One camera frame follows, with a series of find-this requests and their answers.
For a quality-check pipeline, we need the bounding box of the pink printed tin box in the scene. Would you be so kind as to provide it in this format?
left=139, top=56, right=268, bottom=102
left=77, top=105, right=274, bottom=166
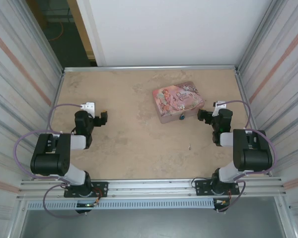
left=151, top=81, right=206, bottom=124

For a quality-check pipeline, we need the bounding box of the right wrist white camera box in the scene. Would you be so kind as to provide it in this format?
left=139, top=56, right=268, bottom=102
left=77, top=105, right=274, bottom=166
left=212, top=100, right=227, bottom=117

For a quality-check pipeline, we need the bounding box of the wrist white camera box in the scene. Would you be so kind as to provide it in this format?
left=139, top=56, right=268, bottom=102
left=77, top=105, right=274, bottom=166
left=80, top=102, right=95, bottom=115
left=212, top=100, right=227, bottom=117

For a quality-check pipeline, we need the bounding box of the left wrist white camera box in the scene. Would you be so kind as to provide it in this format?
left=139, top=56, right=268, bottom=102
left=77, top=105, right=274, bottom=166
left=80, top=102, right=95, bottom=115

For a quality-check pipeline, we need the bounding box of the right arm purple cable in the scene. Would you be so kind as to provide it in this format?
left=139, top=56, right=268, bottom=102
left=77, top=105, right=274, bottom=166
left=215, top=100, right=278, bottom=214

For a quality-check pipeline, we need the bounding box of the aluminium right side frame bar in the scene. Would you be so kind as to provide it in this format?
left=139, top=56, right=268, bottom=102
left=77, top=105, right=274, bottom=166
left=234, top=68, right=273, bottom=177

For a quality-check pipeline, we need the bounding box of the aluminium frame bar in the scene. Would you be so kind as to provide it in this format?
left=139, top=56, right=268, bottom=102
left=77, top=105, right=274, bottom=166
left=234, top=68, right=273, bottom=177
left=34, top=71, right=66, bottom=179
left=63, top=65, right=239, bottom=74

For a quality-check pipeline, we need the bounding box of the aluminium left side frame bar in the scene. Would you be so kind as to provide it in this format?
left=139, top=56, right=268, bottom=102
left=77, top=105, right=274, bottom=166
left=34, top=71, right=66, bottom=179

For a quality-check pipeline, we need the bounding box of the aluminium back frame bar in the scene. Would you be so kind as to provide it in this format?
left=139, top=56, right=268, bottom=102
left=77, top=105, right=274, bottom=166
left=63, top=65, right=239, bottom=74

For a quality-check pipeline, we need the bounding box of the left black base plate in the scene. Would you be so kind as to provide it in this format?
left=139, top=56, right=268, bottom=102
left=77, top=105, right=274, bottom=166
left=64, top=181, right=109, bottom=198

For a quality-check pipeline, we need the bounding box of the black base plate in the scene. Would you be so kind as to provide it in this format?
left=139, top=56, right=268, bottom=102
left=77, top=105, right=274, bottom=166
left=194, top=179, right=240, bottom=197
left=64, top=181, right=109, bottom=198

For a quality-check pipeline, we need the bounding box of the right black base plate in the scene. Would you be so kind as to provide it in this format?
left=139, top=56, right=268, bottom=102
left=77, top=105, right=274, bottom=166
left=194, top=179, right=240, bottom=197

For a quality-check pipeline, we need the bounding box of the left base red wire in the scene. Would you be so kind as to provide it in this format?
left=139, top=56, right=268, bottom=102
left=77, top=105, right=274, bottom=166
left=92, top=187, right=103, bottom=206

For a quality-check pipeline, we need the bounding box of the base red wire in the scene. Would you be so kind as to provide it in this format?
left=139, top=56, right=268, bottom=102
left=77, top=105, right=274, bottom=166
left=223, top=189, right=234, bottom=206
left=92, top=187, right=103, bottom=206

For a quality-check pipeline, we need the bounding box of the right base red wire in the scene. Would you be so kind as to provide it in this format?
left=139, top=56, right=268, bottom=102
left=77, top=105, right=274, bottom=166
left=223, top=189, right=234, bottom=206

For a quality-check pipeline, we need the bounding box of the long aluminium mounting rail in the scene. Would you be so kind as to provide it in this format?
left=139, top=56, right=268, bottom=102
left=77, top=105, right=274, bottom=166
left=16, top=177, right=288, bottom=199

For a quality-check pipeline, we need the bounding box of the wooden door frame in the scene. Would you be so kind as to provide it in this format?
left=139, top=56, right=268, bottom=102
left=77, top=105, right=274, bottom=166
left=66, top=0, right=97, bottom=60

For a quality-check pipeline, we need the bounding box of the grey slotted cable duct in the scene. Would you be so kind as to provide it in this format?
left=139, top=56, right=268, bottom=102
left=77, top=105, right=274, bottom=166
left=26, top=199, right=216, bottom=211

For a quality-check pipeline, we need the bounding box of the orange floor cable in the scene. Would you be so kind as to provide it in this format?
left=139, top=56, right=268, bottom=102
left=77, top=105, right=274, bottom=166
left=48, top=21, right=66, bottom=42

